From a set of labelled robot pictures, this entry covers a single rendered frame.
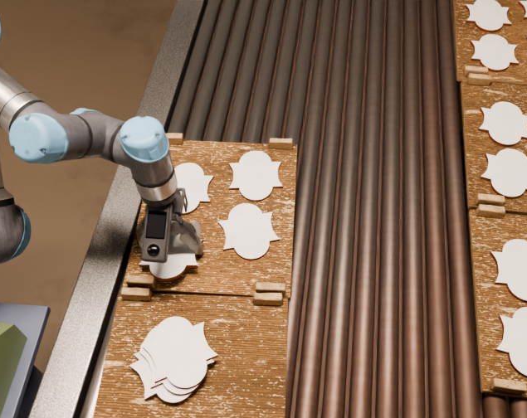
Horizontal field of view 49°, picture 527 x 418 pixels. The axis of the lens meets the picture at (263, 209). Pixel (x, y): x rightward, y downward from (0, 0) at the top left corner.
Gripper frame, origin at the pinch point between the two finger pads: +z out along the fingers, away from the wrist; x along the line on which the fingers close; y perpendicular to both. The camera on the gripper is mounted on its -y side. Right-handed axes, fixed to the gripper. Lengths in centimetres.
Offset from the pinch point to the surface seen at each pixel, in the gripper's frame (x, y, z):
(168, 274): -0.6, -6.3, -2.2
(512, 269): -71, 0, 1
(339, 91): -36, 54, 1
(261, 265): -18.9, -1.1, 1.6
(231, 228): -12.0, 7.4, 0.2
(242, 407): -17.3, -30.6, 2.9
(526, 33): -89, 77, -1
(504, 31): -83, 77, -1
